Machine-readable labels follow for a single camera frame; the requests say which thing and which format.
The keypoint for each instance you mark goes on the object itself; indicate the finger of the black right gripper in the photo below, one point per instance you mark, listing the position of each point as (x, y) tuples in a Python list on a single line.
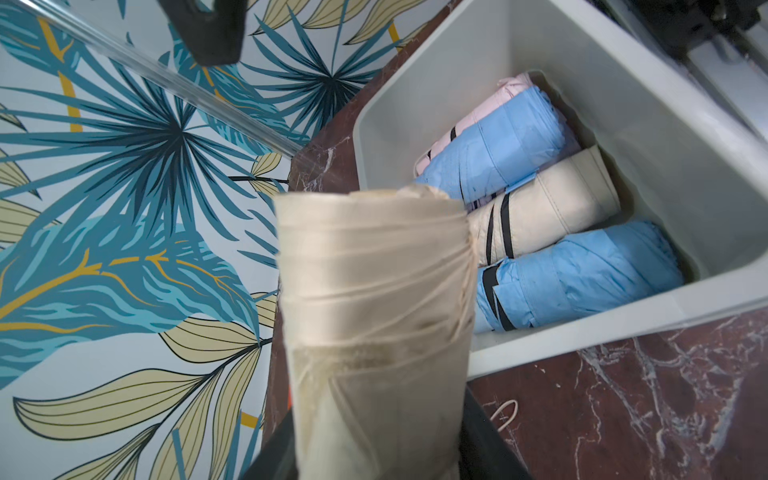
[(213, 37)]

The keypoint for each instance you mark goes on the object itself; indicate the beige umbrella with black strap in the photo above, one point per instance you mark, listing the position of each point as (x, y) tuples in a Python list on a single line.
[(377, 300)]

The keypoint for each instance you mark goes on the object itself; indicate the beige plastic storage box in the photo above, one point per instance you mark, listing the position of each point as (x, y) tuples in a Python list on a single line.
[(688, 165)]

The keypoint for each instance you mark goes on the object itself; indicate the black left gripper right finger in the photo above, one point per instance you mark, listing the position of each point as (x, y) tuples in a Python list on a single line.
[(483, 453)]

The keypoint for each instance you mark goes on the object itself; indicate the aluminium frame post right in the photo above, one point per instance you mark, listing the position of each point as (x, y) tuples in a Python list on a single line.
[(119, 50)]

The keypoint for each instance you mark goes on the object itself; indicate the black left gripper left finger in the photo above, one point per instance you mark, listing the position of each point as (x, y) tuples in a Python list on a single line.
[(277, 459)]

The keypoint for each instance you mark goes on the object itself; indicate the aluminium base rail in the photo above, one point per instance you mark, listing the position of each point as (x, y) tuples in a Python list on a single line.
[(734, 79)]

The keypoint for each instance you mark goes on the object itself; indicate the blue umbrella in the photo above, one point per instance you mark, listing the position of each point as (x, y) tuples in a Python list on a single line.
[(582, 275), (504, 149)]

